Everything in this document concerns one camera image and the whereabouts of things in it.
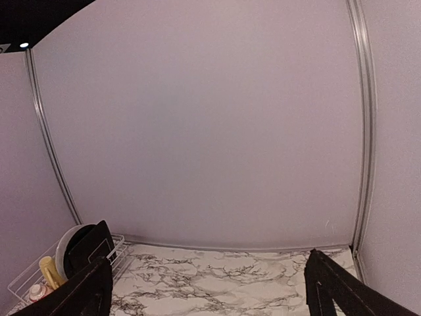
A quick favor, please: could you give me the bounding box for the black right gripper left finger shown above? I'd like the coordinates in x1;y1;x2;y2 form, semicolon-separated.
14;257;113;316

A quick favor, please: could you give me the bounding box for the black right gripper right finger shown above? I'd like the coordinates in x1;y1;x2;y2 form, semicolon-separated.
304;249;416;316

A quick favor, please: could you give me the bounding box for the yellow ceramic mug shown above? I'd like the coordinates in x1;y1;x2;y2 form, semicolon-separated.
39;256;66;290

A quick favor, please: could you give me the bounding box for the red patterned white bowl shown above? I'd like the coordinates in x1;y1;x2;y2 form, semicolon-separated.
28;284;53;302

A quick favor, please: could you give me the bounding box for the pale green round plate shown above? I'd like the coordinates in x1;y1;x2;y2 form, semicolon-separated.
55;224;95;280

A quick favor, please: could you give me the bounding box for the black round plate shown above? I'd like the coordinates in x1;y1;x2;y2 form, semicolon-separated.
63;224;95;279

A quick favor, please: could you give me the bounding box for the black square plate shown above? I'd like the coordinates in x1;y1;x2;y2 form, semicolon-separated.
85;220;114;265

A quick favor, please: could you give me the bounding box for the white wire dish rack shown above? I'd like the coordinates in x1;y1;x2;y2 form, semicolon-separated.
7;234;130;307

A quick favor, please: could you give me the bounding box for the right aluminium wall profile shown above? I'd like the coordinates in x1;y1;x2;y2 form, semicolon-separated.
345;0;378;261

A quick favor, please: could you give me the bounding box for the aluminium wall profile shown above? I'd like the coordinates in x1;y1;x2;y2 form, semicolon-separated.
25;49;83;224
345;0;378;261

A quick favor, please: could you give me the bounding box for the left aluminium wall profile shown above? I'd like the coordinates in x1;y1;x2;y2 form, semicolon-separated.
25;49;83;224

